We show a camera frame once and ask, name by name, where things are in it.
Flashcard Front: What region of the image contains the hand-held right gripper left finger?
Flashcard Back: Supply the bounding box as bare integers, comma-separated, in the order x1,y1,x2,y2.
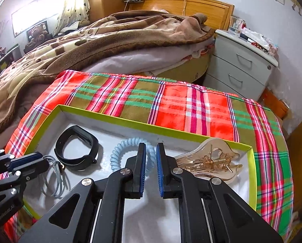
18,143,147,243

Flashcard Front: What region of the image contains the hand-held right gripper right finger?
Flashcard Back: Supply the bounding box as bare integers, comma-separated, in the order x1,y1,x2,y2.
156,142,284,243

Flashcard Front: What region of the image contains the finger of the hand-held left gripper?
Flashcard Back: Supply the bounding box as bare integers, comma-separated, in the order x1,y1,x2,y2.
0,158,50,203
0,150,44,174

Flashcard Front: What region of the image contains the grey hair tie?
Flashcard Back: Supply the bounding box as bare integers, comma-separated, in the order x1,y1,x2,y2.
41,156,70,198

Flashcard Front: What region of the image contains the light blue spiral hair tie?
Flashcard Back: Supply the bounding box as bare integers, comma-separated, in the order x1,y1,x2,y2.
110,137,151,180

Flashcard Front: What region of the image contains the lime green cardboard tray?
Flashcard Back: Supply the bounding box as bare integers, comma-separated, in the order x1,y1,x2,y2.
22,104,257,221

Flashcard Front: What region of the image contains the black fitness band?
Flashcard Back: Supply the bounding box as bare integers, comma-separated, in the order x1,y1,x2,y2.
54,126,101,171

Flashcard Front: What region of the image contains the transparent beige hair claw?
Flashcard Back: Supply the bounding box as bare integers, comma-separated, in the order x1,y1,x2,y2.
175,138,243,184

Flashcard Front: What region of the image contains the red green plaid cloth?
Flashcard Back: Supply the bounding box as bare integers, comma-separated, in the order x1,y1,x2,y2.
4,70,294,242

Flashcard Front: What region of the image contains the wooden bed base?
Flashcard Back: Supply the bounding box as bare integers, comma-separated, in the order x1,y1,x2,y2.
151,53,209,83

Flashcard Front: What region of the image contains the lilac quilt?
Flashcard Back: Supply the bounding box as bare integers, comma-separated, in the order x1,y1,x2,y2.
82,43,212,79

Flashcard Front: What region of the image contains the floral bedsheet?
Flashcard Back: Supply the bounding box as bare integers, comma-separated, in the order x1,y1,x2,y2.
189,40,214,61

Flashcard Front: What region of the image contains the brown teddy bear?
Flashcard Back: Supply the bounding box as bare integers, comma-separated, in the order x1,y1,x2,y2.
27,23,49,43

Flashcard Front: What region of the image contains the brown patterned blanket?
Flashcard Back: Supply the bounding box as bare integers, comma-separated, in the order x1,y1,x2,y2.
0,11,216,147

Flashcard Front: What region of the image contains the orange box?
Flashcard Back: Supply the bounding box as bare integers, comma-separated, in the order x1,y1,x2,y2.
261,88,289,119

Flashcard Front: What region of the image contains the grey nightstand with drawers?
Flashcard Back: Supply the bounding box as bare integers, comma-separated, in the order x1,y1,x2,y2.
203,29,279,102

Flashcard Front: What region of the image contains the bright window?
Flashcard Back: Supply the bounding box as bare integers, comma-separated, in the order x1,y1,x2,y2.
12,4,63,37

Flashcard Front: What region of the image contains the wooden door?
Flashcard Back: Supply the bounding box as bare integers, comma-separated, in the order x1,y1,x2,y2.
283,121,302,208

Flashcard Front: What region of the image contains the dotted cream curtain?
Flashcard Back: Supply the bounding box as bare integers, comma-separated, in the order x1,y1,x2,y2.
57,0,91,28

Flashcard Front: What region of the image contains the clutter of small packets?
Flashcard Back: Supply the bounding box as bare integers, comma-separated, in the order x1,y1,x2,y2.
242,27,279,55

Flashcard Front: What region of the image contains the clear glass container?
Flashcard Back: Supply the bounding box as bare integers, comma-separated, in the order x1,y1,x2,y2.
228,16,244,36

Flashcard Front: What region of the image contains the wooden bed headboard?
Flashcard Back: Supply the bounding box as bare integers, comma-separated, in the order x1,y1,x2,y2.
128,0,235,31

